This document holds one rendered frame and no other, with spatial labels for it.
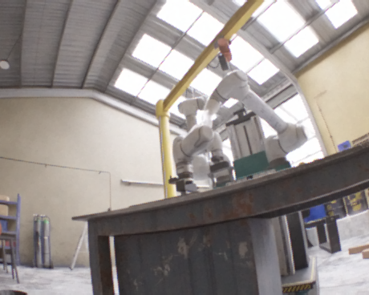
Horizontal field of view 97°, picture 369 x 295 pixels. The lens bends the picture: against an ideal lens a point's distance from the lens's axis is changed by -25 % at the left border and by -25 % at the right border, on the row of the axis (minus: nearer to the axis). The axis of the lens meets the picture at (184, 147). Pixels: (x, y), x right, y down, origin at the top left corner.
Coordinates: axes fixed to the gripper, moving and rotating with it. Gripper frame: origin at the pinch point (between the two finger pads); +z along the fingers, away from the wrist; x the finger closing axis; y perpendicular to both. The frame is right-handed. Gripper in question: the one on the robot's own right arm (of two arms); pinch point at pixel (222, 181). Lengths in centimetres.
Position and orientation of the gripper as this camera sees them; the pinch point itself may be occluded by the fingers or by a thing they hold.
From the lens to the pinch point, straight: 152.1
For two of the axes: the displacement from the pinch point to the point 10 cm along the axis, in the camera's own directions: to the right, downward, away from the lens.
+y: 5.6, 2.8, 7.8
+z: 1.2, 9.0, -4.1
